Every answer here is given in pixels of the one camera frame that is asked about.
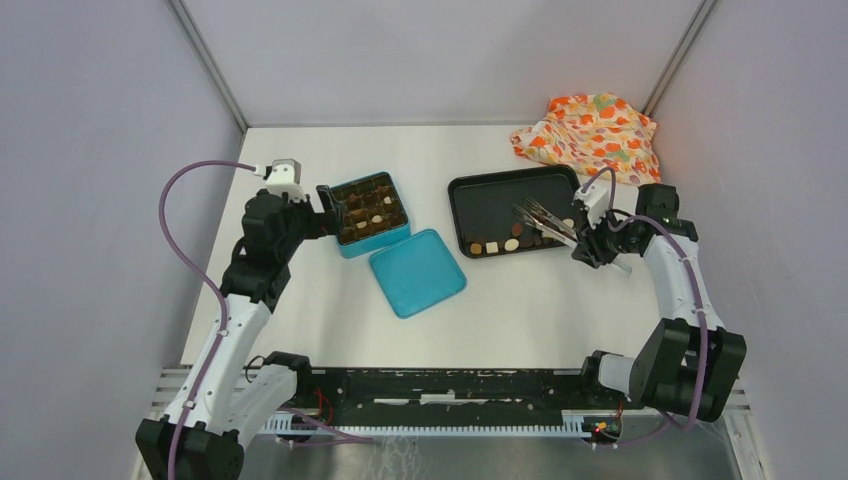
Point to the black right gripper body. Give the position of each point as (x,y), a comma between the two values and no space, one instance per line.
(603,243)

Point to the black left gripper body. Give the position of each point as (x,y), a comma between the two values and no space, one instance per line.
(303,223)

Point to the floral orange cloth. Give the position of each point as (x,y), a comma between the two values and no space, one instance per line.
(590,132)

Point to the teal tin lid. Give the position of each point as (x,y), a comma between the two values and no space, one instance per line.
(417,273)

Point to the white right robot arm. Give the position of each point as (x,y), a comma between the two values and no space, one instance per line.
(690,362)

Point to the black chocolate tray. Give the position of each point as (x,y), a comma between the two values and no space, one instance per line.
(481,206)

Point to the teal chocolate tin box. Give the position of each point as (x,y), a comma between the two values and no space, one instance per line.
(374,216)

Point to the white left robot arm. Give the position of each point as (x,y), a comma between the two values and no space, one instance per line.
(206,429)

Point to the white oval chocolate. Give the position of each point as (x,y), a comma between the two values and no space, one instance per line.
(511,245)

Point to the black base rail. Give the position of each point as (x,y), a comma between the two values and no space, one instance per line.
(374,397)

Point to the steel tongs with white handle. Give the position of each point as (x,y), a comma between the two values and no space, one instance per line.
(533,214)

